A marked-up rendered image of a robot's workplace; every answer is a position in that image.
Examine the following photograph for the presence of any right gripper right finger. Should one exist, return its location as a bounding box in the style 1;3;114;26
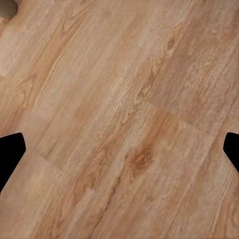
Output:
223;132;239;173

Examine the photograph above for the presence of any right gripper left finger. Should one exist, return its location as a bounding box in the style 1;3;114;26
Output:
0;132;26;192

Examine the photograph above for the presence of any pillar candle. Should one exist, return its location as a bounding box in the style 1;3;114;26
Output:
0;0;17;19

